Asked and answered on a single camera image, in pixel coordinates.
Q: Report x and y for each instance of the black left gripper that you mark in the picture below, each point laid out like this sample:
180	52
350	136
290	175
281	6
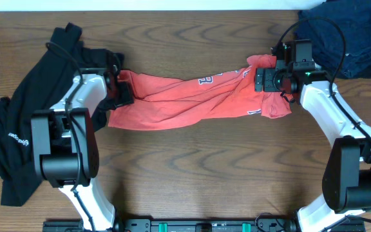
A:
127	97

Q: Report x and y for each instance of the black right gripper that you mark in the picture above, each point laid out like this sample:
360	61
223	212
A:
268	86

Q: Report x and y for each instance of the red printed t-shirt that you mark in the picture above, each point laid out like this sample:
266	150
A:
163	103

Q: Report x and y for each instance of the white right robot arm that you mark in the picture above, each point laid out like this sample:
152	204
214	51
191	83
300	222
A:
346	183

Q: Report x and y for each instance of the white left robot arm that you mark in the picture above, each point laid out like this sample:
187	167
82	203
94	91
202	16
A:
65	151

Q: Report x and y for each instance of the navy blue folded garment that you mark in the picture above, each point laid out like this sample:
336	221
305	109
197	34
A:
354	19

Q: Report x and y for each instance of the black t-shirt white logo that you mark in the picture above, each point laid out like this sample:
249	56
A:
46	83

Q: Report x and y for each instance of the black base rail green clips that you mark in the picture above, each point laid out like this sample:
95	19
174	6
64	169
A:
260	224

